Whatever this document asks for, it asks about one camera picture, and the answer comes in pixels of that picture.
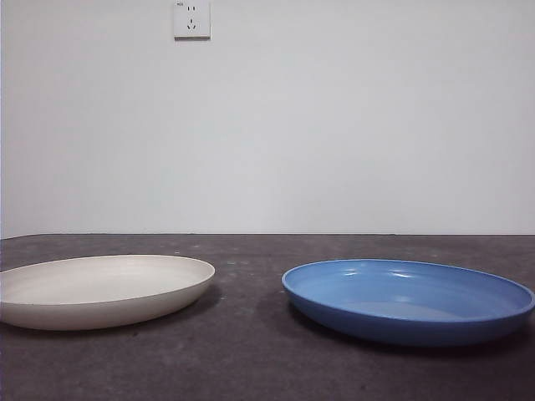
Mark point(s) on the blue round plate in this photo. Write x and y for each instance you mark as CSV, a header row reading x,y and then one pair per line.
x,y
401,321

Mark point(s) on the white round plate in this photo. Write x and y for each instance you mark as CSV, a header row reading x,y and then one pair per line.
x,y
104,292

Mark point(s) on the white wall socket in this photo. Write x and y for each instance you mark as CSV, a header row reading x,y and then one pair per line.
x,y
192,21

